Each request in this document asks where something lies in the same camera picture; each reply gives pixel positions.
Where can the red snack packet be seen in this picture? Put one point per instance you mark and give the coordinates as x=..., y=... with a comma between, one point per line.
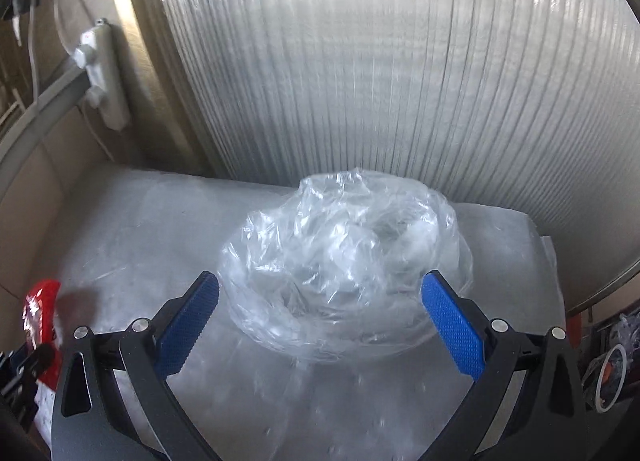
x=45, y=306

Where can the white power strip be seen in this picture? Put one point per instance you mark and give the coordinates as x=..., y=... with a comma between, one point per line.
x=102, y=76

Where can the clear plastic bag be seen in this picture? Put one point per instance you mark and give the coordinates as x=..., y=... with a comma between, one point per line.
x=345, y=261

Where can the translucent corrugated panel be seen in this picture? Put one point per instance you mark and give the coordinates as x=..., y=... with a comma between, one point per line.
x=375, y=66

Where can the metal rail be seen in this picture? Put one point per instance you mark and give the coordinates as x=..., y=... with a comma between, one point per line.
x=45, y=101

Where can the grey padded mat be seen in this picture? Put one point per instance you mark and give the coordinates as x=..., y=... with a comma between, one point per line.
x=150, y=241

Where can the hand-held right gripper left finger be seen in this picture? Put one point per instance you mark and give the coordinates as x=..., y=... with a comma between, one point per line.
x=187, y=326

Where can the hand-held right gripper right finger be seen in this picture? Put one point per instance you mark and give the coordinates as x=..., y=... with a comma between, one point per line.
x=452, y=323

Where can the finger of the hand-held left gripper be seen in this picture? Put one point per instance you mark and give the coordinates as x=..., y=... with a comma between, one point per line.
x=42, y=357

